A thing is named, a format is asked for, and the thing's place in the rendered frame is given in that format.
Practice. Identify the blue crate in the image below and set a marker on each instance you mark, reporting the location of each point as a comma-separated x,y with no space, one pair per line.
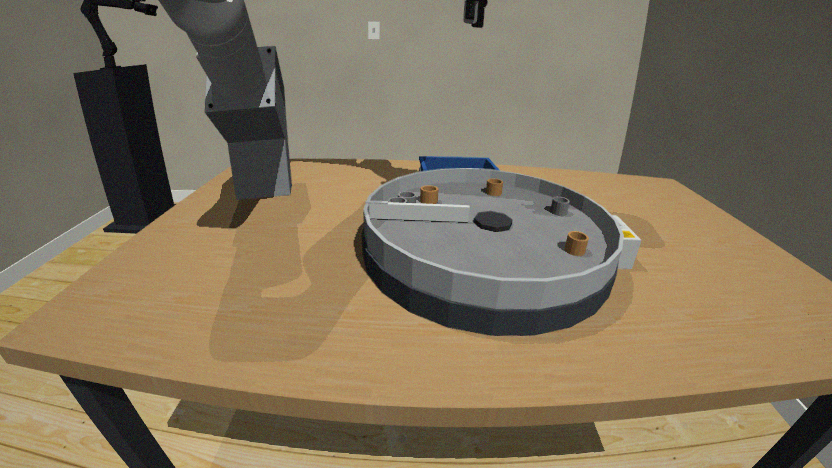
433,163

